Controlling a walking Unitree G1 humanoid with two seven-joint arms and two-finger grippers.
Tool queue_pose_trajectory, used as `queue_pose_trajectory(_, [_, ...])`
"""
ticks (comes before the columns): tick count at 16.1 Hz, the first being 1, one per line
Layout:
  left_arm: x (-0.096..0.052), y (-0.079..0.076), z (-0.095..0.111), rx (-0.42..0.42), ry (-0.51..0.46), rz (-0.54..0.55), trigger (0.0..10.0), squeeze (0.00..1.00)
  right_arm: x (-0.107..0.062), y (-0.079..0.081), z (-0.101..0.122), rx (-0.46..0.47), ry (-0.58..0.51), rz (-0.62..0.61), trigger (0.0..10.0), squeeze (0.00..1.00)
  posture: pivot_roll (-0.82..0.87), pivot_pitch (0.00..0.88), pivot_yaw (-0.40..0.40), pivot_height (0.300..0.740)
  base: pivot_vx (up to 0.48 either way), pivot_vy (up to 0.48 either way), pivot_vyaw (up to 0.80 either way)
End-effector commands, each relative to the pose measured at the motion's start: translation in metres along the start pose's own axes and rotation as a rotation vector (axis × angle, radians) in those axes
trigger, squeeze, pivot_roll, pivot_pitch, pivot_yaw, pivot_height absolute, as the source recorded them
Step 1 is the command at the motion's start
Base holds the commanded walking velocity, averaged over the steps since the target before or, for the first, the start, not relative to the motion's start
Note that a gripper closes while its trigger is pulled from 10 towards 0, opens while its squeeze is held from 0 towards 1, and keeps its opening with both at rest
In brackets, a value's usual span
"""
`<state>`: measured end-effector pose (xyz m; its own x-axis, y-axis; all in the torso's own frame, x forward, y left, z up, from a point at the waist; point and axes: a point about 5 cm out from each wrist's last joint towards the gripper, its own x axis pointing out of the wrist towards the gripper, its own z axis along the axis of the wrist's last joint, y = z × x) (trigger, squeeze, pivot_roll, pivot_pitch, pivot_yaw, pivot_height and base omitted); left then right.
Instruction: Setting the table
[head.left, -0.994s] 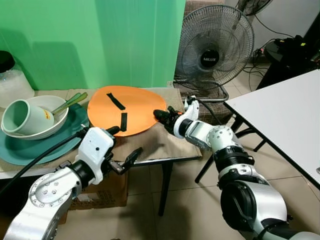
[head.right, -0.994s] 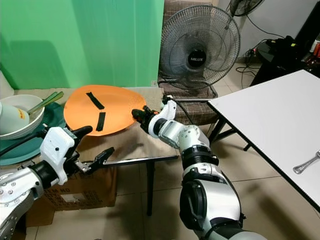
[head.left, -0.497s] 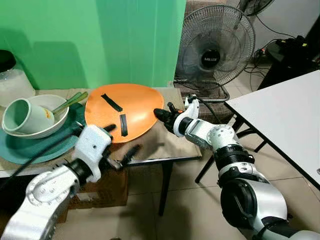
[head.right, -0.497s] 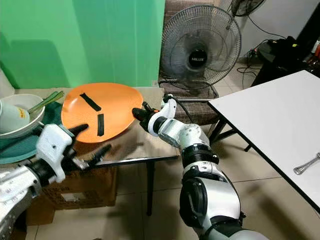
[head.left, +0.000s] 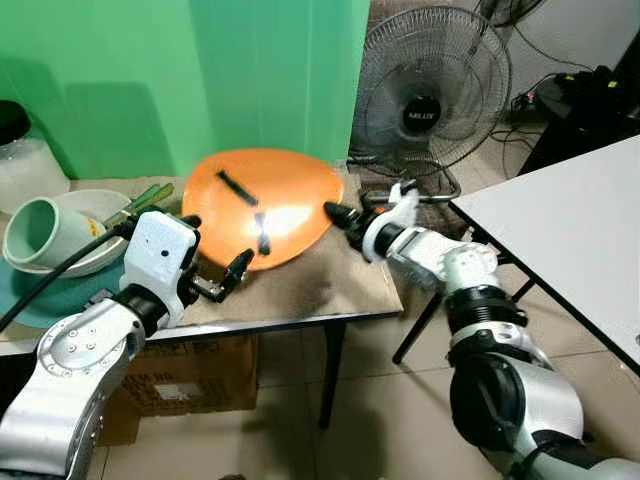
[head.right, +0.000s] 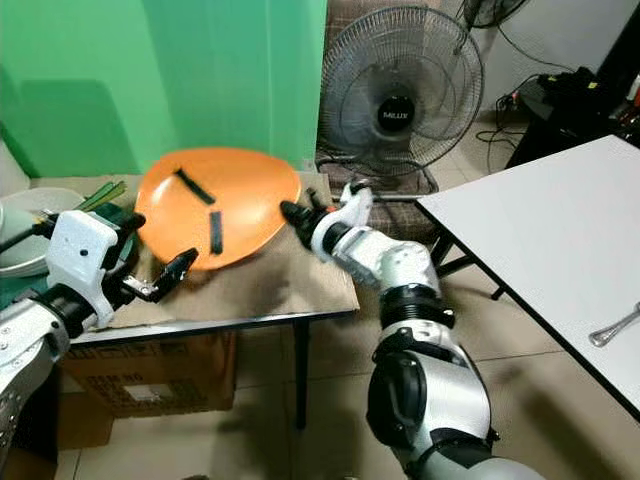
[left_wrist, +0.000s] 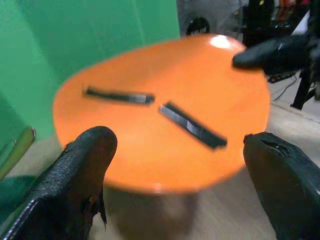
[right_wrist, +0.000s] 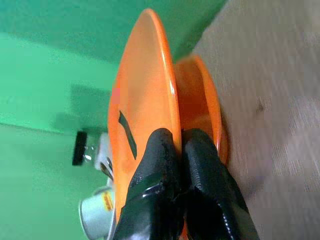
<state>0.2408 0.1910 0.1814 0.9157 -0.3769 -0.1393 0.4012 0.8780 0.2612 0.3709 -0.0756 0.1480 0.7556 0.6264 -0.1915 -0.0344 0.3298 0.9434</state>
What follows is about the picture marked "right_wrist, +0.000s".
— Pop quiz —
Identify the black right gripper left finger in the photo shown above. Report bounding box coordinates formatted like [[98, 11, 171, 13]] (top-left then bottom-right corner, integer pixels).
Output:
[[111, 127, 186, 240]]

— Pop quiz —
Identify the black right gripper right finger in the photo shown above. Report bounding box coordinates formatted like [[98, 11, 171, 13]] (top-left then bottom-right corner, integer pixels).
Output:
[[181, 128, 261, 240]]

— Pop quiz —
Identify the large orange plate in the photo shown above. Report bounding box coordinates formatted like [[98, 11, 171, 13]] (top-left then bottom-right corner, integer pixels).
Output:
[[107, 8, 182, 240]]

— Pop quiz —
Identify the small orange plate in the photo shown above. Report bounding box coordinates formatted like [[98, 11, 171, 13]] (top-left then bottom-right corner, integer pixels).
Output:
[[174, 55, 229, 166]]

